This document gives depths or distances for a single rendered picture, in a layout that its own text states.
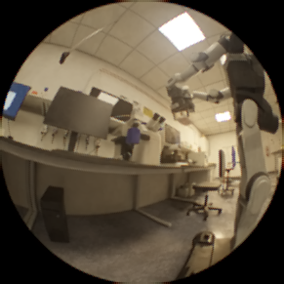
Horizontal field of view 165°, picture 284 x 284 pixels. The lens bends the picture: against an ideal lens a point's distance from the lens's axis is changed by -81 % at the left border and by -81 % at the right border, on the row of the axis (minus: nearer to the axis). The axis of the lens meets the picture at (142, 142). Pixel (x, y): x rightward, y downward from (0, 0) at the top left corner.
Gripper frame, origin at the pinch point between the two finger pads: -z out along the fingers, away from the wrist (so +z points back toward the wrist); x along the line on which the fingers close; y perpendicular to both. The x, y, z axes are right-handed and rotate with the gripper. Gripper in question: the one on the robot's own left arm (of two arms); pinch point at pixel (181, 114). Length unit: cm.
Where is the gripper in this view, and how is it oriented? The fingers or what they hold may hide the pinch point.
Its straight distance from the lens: 64.4
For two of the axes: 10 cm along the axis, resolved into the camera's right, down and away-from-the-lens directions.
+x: -6.6, 1.4, 7.4
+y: -7.5, 0.0, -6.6
